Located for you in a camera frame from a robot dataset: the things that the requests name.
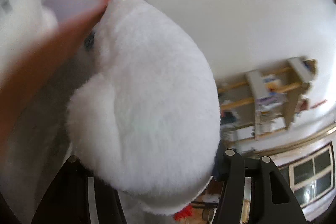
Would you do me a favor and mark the white plush toy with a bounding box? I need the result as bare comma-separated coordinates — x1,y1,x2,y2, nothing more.
67,0,221,215

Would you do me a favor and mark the wooden shelf rack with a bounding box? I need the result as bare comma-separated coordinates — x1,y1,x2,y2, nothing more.
218,57,317,144

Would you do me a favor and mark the pink cardboard box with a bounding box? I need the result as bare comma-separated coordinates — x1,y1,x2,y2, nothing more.
1,0,109,141

